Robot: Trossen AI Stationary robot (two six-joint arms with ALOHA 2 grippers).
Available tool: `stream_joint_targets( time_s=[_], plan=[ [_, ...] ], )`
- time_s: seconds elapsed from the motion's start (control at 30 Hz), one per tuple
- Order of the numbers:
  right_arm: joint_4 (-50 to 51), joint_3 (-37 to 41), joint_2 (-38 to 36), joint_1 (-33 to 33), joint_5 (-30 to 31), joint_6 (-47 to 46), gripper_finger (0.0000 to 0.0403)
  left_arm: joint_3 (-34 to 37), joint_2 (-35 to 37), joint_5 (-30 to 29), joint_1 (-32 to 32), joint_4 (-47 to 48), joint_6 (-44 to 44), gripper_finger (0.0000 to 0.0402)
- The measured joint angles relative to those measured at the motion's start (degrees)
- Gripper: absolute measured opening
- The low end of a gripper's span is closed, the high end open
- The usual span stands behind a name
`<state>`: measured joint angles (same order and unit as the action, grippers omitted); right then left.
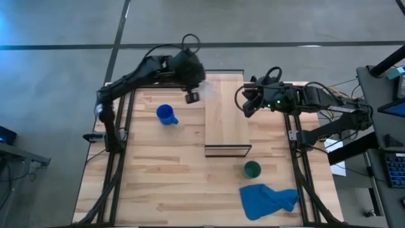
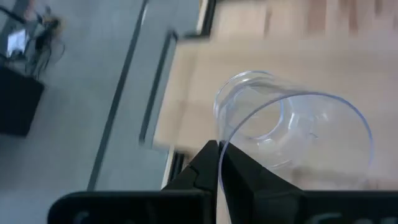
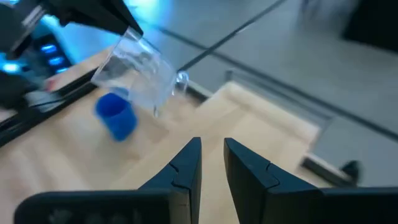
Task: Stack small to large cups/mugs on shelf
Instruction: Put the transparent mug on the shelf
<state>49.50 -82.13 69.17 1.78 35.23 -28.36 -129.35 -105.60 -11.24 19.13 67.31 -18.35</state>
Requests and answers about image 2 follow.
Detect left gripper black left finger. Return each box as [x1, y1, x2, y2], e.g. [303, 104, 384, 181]
[161, 139, 219, 192]

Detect white paper sheet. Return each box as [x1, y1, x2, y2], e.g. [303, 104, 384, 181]
[6, 29, 29, 58]

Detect black box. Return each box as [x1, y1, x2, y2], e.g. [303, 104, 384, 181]
[0, 66, 45, 137]

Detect tangle of dark cables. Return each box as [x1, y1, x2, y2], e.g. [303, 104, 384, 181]
[24, 14, 67, 80]

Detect wooden shelf with black frame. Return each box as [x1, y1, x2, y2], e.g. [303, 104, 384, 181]
[138, 29, 398, 191]

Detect clear plastic cup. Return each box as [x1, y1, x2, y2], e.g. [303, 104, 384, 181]
[213, 70, 376, 194]

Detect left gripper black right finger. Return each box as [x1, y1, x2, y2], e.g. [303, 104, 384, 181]
[218, 141, 306, 224]

